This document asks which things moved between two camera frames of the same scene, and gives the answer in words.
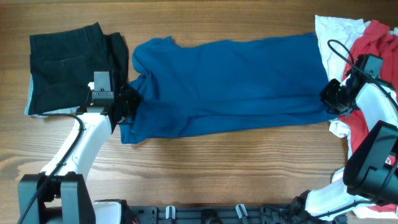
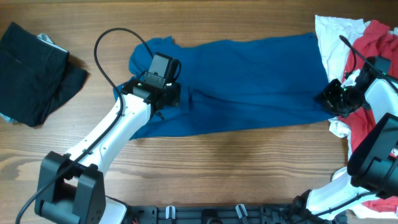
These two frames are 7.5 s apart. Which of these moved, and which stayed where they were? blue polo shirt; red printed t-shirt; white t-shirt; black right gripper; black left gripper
Moved: black left gripper
Stayed: white t-shirt; red printed t-shirt; black right gripper; blue polo shirt
